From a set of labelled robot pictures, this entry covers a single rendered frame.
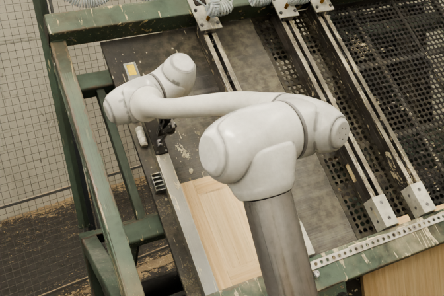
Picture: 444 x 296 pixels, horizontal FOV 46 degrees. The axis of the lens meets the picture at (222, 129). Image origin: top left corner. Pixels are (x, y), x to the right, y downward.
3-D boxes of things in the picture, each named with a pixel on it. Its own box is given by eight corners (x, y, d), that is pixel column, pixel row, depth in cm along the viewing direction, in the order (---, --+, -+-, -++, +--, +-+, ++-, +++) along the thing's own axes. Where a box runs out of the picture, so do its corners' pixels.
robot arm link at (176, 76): (178, 71, 167) (143, 87, 161) (186, 41, 153) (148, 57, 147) (197, 96, 164) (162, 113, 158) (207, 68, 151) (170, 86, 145)
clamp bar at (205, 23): (289, 265, 190) (314, 246, 170) (181, 12, 234) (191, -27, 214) (312, 256, 194) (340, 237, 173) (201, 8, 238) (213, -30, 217)
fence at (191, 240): (203, 298, 177) (205, 295, 174) (122, 69, 213) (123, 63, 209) (216, 293, 179) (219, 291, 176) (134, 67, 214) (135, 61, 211)
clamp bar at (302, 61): (373, 234, 204) (406, 213, 184) (257, 0, 248) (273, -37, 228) (393, 226, 208) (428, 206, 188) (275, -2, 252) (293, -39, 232)
